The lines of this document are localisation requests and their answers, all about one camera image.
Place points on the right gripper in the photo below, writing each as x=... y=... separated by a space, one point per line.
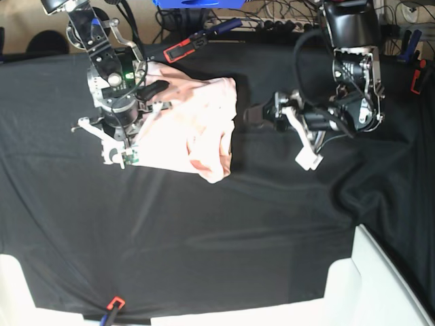
x=118 y=124

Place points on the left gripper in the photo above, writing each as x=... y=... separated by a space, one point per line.
x=289 y=112

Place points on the pink T-shirt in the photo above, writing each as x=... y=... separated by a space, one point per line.
x=193 y=135

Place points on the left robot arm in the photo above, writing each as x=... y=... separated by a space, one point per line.
x=351 y=32

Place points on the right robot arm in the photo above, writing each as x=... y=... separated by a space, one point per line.
x=118 y=71

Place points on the blue plastic box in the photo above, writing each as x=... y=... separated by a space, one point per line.
x=199 y=4

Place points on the black power strip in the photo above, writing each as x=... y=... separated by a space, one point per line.
x=284 y=27

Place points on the black table cloth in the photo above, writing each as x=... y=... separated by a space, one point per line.
x=171 y=243

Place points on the red clamp right edge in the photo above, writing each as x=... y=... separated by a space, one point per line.
x=418 y=77

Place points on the red clamp edge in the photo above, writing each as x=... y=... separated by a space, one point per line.
x=418 y=77
x=113 y=308

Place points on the red clamp front edge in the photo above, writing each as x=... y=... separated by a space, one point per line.
x=113 y=308

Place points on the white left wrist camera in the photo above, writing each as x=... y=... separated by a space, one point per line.
x=307 y=159

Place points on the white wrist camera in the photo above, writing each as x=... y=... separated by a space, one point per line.
x=116 y=153
x=307 y=159

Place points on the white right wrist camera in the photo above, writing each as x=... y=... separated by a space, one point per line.
x=116 y=153

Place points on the red black clamp, blue handle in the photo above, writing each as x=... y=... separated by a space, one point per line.
x=198 y=40

